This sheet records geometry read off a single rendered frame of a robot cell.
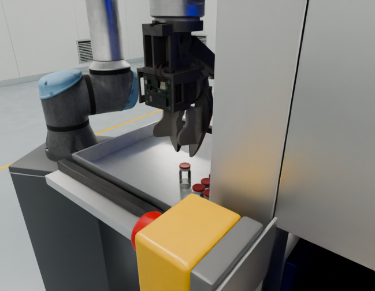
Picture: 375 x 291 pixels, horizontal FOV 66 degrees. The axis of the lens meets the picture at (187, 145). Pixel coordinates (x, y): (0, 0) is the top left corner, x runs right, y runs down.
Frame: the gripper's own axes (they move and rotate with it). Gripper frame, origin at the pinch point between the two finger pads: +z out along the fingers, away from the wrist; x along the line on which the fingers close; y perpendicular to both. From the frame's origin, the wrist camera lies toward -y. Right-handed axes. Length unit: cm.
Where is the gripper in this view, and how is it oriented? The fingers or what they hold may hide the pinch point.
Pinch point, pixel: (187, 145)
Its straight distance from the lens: 50.3
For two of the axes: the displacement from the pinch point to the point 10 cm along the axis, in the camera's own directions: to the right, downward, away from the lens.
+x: 7.7, 2.7, -5.7
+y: -6.3, 3.3, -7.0
